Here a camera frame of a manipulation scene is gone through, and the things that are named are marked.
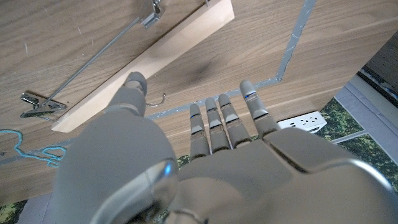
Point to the printed window forest backdrop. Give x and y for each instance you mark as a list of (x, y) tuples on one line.
[(342, 124)]

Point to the white power strip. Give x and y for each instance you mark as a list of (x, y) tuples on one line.
[(303, 120)]

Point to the wooden slat with metal clips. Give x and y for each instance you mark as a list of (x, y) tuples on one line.
[(168, 49)]

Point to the grey tape outline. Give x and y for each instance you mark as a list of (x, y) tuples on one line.
[(290, 46)]

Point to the teal yarn skein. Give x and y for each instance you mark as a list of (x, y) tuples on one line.
[(18, 151)]

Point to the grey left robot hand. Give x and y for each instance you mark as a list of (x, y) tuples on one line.
[(248, 174)]

